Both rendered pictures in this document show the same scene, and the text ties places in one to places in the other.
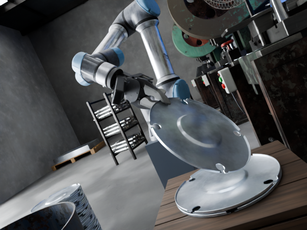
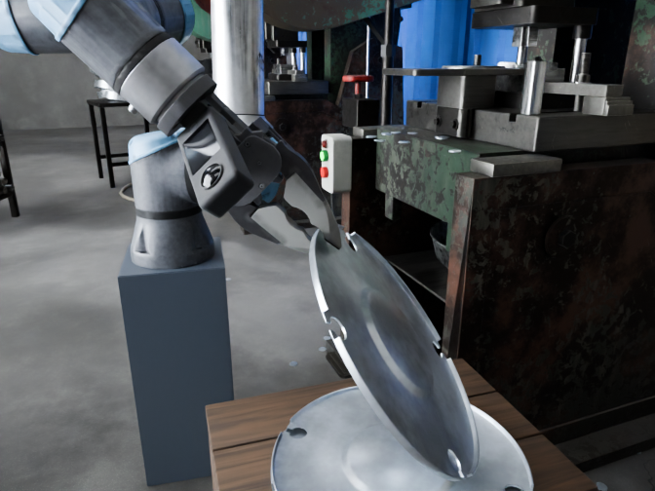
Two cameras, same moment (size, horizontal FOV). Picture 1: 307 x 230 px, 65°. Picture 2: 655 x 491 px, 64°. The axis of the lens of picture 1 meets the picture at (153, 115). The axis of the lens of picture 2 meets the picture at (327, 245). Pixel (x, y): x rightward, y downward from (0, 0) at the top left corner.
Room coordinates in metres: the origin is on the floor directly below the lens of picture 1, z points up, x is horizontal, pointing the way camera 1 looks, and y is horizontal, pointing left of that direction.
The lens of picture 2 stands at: (0.27, 0.22, 0.79)
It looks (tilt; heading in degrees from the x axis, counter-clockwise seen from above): 19 degrees down; 329
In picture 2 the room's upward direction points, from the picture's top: straight up
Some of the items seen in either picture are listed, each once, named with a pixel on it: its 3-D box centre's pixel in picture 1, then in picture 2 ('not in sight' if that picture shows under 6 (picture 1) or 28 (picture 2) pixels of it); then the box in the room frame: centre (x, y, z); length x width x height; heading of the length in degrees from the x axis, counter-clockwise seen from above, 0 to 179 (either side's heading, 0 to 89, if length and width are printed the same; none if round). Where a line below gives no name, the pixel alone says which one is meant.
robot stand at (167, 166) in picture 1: (182, 174); (184, 358); (1.21, -0.01, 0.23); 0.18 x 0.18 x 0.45; 72
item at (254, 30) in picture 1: (255, 33); (450, 100); (1.08, -0.56, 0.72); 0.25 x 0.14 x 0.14; 80
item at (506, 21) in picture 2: not in sight; (530, 25); (1.05, -0.74, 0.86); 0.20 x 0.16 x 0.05; 170
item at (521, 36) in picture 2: not in sight; (522, 37); (1.06, -0.72, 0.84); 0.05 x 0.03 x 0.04; 170
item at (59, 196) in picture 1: (56, 197); not in sight; (1.38, 0.71, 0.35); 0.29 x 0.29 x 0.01
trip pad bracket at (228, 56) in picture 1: (236, 64); (360, 133); (1.40, -0.56, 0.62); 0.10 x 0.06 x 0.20; 170
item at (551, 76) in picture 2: (290, 6); (520, 79); (1.05, -0.73, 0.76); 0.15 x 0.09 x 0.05; 170
